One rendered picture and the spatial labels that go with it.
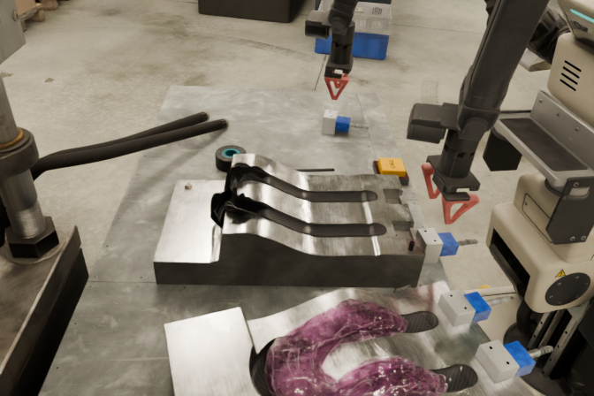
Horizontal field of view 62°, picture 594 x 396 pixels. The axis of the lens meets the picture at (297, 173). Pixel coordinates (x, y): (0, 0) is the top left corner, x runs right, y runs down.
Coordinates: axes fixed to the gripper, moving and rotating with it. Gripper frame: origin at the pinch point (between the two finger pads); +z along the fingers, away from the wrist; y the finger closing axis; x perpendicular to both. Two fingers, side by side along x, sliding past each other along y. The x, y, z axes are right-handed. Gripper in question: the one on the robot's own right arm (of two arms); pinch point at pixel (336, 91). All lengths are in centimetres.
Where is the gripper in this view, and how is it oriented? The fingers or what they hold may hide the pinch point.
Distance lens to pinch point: 141.2
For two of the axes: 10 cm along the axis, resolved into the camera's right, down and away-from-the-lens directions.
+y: -1.9, 5.5, -8.1
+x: 9.8, 1.6, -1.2
